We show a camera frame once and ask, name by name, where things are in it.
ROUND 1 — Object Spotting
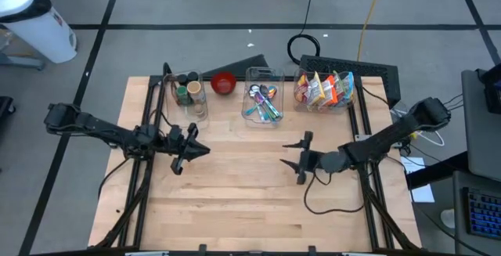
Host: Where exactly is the wide clear plastic bin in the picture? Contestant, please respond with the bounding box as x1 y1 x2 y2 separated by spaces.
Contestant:
292 67 357 114

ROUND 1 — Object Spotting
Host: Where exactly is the yellow hanging cable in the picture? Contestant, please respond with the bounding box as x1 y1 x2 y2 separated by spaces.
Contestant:
355 0 387 62

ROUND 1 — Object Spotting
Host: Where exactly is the black caster foot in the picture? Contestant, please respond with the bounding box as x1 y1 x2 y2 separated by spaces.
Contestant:
0 96 17 118

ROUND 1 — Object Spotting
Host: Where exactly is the light grey side table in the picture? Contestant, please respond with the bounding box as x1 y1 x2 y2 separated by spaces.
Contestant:
460 69 501 183

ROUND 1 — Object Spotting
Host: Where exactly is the black triangular panel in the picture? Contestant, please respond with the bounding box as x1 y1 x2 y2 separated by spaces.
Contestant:
200 53 270 80

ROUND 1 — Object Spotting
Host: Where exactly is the black coiled cable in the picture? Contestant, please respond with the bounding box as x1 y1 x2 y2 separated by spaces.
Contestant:
286 0 323 67

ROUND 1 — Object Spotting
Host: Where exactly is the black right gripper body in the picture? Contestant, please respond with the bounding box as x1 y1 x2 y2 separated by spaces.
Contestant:
295 130 354 186

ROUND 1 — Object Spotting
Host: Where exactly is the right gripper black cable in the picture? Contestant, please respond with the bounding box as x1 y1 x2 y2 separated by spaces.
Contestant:
303 168 366 215

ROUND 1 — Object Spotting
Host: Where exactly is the dark grey metal spoon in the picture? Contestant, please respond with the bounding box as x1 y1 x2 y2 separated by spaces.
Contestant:
259 84 281 119

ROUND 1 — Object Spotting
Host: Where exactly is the red roast beef ramen packet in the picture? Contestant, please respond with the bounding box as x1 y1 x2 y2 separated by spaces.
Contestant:
294 72 311 104

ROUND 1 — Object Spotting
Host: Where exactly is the small purple gold spoon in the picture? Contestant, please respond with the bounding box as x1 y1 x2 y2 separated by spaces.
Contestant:
254 93 276 119

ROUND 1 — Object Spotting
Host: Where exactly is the blue white snack bag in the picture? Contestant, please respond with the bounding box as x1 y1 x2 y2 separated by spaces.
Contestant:
341 71 355 104

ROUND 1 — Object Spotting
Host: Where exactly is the backlit black keyboard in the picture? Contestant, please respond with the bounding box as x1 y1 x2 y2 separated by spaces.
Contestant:
463 186 501 242

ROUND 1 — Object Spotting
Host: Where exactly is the long black floor cable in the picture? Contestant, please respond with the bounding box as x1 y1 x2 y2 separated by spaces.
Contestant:
406 193 485 256

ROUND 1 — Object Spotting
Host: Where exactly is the red bowl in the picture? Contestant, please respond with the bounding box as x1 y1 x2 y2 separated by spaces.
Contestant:
210 71 238 96

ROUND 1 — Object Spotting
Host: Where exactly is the white paper sheet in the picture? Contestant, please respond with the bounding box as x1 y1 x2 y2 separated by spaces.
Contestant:
399 156 436 204

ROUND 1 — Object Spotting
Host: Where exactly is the tan lid jar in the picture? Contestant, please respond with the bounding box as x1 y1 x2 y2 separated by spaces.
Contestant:
186 80 207 106

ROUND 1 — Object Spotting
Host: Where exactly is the iridescent spoon green handle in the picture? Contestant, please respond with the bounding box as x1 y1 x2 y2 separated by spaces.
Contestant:
245 85 278 117

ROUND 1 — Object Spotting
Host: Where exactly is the black box device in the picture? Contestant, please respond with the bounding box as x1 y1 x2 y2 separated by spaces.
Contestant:
474 62 501 116

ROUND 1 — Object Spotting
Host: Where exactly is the black aluminium table frame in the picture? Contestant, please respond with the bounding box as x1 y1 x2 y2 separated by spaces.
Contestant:
93 62 422 256

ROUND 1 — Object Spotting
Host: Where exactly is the green lid spice jar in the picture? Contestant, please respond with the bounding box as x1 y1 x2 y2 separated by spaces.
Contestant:
175 85 191 106

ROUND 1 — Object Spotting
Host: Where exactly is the grey computer mouse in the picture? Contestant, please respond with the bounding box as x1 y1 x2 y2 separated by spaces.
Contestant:
440 207 458 230

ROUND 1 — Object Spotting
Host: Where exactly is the white cable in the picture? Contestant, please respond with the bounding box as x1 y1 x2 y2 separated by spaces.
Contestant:
390 106 446 148

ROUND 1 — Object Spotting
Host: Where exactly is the white trash can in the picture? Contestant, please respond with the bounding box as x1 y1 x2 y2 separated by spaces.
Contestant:
0 0 79 65

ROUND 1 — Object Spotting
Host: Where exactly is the left arm base black cable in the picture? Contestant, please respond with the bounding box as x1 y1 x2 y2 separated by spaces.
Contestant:
97 153 134 200

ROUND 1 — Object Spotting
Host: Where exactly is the black desk leg bar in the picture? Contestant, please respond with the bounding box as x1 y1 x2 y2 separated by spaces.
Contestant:
404 150 470 191

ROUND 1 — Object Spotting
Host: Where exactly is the dark grey desk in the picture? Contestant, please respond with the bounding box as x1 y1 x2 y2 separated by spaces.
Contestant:
452 169 501 256

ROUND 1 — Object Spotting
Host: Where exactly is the orange ramen packet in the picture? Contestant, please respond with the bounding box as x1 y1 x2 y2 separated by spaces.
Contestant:
320 74 339 107

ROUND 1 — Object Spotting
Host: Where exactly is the thin black desk cable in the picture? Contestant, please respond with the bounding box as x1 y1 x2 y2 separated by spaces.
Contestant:
442 92 465 112

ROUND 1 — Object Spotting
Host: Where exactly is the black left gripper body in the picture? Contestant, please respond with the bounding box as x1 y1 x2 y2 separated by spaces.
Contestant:
154 121 200 176

